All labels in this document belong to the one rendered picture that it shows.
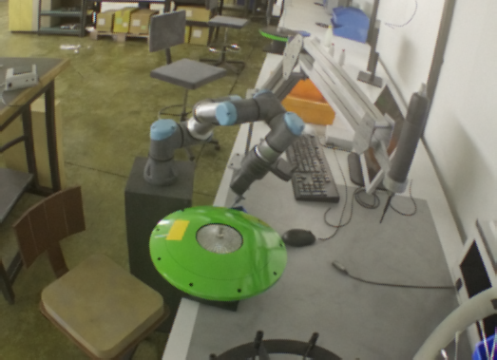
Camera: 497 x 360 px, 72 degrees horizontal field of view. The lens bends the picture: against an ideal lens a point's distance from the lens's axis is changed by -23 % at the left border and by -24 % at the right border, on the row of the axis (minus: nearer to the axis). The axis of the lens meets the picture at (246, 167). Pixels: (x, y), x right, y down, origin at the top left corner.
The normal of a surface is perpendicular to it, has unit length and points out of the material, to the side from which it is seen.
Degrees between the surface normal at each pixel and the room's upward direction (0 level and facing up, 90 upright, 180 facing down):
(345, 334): 0
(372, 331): 0
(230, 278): 21
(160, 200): 90
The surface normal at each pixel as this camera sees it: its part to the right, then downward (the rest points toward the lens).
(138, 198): 0.03, 0.52
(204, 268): 0.06, -0.67
